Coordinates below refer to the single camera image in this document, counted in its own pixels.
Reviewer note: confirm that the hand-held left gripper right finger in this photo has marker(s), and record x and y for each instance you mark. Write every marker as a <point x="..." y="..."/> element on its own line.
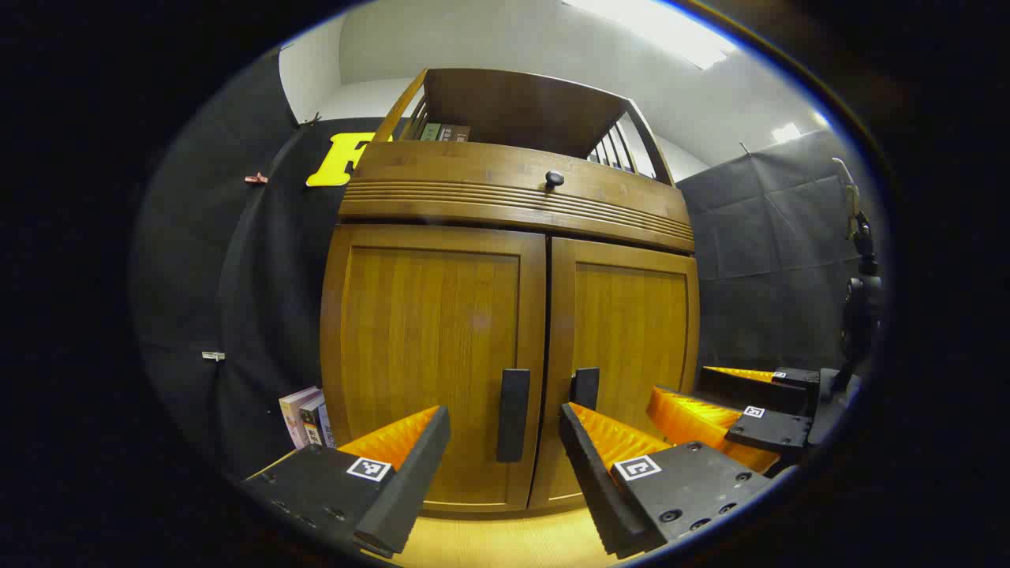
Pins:
<point x="592" y="481"/>

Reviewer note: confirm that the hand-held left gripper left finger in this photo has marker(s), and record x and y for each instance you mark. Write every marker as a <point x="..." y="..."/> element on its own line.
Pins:
<point x="410" y="481"/>

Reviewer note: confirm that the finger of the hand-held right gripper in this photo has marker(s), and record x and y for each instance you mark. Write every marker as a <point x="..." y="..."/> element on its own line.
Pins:
<point x="769" y="430"/>
<point x="742" y="390"/>

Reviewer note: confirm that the wooden shoe cabinet door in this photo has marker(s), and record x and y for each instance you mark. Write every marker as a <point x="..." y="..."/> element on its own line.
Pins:
<point x="631" y="331"/>
<point x="426" y="355"/>

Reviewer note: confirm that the wooden double-door shoe cabinet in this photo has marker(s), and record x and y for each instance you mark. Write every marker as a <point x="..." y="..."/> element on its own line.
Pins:
<point x="513" y="102"/>

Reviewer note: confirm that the black tripod stand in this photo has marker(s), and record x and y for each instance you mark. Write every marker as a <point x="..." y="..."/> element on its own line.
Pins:
<point x="862" y="315"/>

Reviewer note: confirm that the blue book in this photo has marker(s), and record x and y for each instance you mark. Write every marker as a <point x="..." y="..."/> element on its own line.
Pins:
<point x="328" y="430"/>

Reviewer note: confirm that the dark book with orange print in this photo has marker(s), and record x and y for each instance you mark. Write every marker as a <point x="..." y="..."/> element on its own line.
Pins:
<point x="313" y="426"/>

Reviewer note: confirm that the black backdrop cloth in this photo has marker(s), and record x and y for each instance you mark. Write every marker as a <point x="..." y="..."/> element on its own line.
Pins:
<point x="260" y="276"/>
<point x="773" y="260"/>

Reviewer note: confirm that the small ceiling light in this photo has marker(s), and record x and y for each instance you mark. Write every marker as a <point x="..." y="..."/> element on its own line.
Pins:
<point x="786" y="132"/>

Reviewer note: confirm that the wooden drawer with black knob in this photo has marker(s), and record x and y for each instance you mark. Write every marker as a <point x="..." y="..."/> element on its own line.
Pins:
<point x="473" y="170"/>

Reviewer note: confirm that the pink clip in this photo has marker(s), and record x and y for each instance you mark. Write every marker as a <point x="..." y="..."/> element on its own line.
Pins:
<point x="256" y="179"/>

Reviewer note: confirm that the green book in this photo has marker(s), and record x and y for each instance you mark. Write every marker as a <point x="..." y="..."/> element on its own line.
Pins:
<point x="430" y="132"/>

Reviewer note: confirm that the brown book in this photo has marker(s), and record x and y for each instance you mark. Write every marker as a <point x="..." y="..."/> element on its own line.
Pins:
<point x="454" y="133"/>

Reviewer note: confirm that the large ceiling light panel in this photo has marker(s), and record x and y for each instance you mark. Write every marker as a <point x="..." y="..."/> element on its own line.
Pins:
<point x="663" y="28"/>

